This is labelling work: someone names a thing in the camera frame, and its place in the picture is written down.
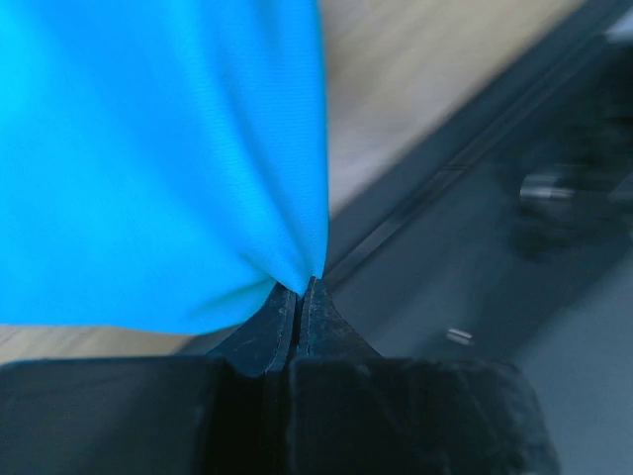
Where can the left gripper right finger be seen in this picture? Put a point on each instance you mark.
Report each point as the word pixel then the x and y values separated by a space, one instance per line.
pixel 336 406

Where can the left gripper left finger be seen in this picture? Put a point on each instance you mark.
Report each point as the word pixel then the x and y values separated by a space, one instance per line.
pixel 210 413

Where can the teal t shirt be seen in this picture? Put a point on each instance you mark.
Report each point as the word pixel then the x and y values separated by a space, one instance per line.
pixel 163 163

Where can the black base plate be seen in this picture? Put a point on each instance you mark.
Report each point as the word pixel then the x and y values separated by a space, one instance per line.
pixel 509 213

